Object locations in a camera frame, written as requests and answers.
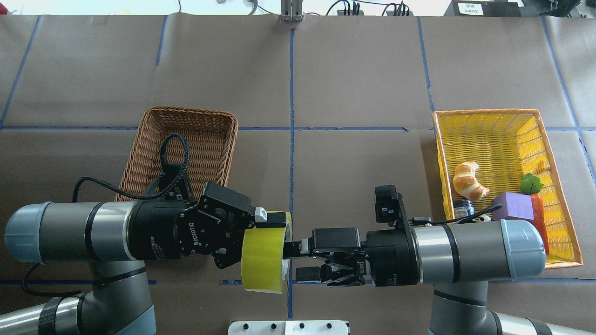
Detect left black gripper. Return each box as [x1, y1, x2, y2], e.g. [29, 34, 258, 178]
[174, 182, 289, 269]

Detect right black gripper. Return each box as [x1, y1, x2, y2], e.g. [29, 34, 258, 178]
[282, 228, 417, 288]

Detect yellow tape roll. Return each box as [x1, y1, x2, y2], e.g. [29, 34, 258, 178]
[241, 211, 292, 294]

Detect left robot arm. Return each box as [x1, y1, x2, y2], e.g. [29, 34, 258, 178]
[1, 182, 291, 335]

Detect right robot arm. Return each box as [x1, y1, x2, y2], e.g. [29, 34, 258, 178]
[282, 219, 583, 335]

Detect brown wicker basket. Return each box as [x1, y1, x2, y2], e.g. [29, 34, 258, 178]
[120, 106, 238, 197]

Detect yellow woven basket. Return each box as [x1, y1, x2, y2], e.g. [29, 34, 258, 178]
[433, 109, 583, 269]

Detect small black jar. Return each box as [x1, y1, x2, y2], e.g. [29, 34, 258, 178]
[453, 200, 475, 219]

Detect toy croissant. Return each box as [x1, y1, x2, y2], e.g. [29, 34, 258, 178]
[452, 161, 490, 202]

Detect purple foam cube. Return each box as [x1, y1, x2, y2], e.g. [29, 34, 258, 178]
[491, 192, 535, 221]

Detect orange toy carrot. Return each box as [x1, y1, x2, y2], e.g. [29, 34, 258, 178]
[520, 173, 550, 255]

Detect white camera mast base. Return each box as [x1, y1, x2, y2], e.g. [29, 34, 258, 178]
[227, 320, 351, 335]

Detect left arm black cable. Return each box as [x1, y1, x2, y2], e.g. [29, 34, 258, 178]
[21, 133, 191, 298]

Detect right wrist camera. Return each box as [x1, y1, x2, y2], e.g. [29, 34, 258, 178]
[374, 185, 410, 229]

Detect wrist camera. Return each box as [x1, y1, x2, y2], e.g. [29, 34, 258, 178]
[374, 185, 410, 229]
[142, 164, 194, 203]

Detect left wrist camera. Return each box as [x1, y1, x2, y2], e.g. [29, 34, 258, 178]
[142, 164, 194, 203]

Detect aluminium frame post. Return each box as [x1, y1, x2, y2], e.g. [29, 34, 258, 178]
[279, 0, 304, 22]

